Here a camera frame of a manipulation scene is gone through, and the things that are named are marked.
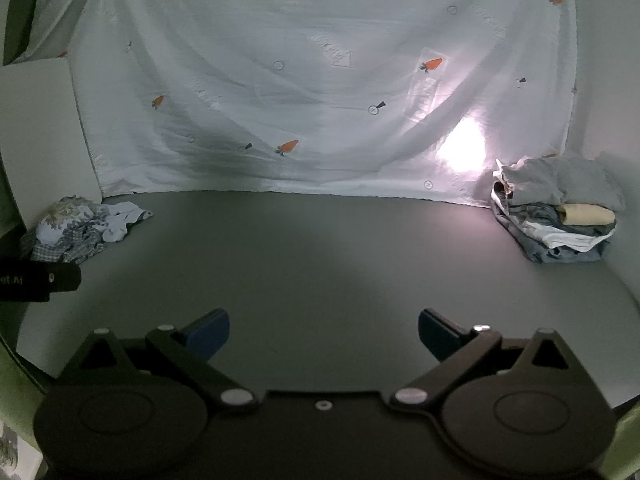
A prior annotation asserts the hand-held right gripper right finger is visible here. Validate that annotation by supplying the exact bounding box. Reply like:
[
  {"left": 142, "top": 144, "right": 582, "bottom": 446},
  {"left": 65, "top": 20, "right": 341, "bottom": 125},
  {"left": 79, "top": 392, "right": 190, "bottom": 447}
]
[{"left": 392, "top": 309, "right": 598, "bottom": 413}]

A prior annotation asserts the white cloth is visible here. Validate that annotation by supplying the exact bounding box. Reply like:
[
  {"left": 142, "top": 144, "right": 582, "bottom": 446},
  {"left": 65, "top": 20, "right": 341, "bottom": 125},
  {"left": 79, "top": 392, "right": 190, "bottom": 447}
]
[{"left": 101, "top": 201, "right": 154, "bottom": 242}]

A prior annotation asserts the beige folded garment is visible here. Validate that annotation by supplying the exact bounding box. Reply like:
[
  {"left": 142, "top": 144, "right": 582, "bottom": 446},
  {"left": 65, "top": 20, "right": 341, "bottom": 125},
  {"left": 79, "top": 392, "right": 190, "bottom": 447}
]
[{"left": 559, "top": 203, "right": 617, "bottom": 226}]

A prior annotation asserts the white folded garment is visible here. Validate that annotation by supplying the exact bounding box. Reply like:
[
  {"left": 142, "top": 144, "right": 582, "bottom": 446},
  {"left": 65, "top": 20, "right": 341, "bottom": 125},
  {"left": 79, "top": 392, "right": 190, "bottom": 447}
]
[{"left": 517, "top": 217, "right": 615, "bottom": 252}]

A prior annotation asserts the dark grey folded garment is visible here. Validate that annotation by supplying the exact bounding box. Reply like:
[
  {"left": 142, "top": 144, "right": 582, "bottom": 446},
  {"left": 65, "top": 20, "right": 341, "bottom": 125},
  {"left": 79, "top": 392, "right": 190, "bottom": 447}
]
[{"left": 491, "top": 182, "right": 613, "bottom": 264}]

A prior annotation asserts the white carrot print sheet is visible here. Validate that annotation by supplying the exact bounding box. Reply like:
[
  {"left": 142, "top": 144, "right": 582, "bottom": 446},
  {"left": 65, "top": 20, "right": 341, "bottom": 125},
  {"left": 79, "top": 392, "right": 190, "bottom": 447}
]
[{"left": 27, "top": 0, "right": 590, "bottom": 209}]

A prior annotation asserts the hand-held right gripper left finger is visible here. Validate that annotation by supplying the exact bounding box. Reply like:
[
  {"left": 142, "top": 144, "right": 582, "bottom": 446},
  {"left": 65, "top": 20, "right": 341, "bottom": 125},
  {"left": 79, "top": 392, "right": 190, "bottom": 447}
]
[{"left": 57, "top": 309, "right": 261, "bottom": 411}]

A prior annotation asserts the floral cloth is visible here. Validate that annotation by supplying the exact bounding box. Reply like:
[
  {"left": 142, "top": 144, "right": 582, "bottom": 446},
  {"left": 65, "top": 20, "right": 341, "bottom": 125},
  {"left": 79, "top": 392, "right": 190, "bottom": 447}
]
[{"left": 41, "top": 197, "right": 110, "bottom": 247}]

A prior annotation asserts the plaid cloth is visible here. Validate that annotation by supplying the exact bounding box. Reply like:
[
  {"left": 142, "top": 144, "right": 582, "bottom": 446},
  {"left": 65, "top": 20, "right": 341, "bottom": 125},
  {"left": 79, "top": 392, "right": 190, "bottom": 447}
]
[{"left": 20, "top": 227, "right": 110, "bottom": 264}]

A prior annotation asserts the white panel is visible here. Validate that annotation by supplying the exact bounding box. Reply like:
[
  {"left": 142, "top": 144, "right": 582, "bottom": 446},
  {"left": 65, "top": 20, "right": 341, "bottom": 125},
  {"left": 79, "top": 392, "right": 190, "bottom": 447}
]
[{"left": 0, "top": 57, "right": 104, "bottom": 235}]

